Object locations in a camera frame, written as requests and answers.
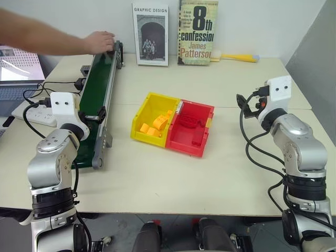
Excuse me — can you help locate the red plastic bin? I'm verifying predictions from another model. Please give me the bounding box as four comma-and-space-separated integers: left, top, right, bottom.
165, 99, 215, 159

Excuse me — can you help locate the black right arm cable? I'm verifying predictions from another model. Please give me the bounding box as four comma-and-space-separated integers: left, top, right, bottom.
239, 90, 289, 214

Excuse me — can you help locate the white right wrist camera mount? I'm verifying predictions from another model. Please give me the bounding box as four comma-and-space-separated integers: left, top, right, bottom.
267, 75, 292, 110

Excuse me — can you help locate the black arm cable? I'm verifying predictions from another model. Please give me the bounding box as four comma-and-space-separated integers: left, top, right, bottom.
23, 97, 91, 252
239, 90, 289, 214

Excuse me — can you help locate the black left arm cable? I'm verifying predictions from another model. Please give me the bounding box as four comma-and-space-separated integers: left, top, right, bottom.
23, 97, 91, 252

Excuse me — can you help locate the dark rounded shape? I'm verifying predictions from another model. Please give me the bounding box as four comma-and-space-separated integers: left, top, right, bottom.
130, 221, 163, 252
193, 217, 238, 252

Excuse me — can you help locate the red long building block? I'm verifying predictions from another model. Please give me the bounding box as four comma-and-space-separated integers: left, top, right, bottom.
192, 128, 205, 146

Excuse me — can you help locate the black power cable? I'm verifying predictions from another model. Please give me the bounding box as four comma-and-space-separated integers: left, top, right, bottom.
23, 81, 82, 105

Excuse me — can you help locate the red studded building plate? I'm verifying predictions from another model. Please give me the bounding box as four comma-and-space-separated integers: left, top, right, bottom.
179, 112, 199, 129

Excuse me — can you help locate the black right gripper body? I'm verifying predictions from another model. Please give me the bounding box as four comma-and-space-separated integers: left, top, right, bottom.
253, 85, 270, 109

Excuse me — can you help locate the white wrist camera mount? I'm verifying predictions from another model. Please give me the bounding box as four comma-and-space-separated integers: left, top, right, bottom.
267, 75, 292, 110
49, 91, 80, 124

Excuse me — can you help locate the yellow handled white brush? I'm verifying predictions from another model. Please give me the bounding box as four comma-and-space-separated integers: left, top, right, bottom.
209, 49, 261, 64

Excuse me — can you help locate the yellow curved building block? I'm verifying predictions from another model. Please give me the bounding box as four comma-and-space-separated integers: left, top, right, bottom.
153, 114, 169, 131

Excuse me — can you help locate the grey partition panel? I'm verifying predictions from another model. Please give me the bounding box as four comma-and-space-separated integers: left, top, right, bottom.
285, 0, 336, 148

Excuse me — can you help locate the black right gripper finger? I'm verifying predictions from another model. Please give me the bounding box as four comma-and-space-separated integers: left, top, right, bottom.
236, 93, 255, 110
244, 108, 261, 119

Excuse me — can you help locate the green conveyor belt grey frame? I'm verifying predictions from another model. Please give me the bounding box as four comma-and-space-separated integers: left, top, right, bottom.
72, 40, 125, 169

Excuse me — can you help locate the person's bare hand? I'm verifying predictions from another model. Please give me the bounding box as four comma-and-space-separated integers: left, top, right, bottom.
83, 30, 117, 56

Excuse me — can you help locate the white Graphic Design book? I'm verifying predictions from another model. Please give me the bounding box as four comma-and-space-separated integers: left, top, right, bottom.
131, 3, 170, 67

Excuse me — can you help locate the white power strip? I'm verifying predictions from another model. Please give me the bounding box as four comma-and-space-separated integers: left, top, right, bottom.
11, 102, 58, 127

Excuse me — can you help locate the grey open laptop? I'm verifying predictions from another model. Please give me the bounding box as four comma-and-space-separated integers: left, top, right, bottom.
0, 44, 47, 118

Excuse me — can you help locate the yellow plastic bin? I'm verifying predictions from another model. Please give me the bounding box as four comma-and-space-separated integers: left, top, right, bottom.
130, 91, 182, 148

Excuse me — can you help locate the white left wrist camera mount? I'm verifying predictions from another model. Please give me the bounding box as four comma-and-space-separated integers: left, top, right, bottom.
49, 91, 80, 124

